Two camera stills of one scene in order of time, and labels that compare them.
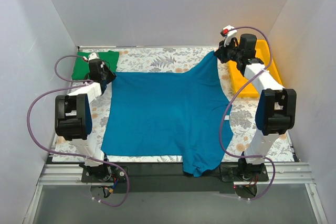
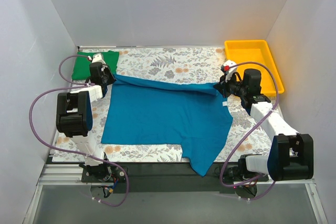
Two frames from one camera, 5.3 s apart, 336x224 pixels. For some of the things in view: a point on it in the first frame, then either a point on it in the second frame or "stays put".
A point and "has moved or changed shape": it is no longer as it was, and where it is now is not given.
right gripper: x=220 y=54 -> x=223 y=89
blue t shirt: x=169 y=114 has moved or changed shape
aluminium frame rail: x=56 y=174 stays put
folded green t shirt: x=81 y=66 stays put
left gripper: x=108 y=76 stays put
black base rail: x=169 y=178 stays put
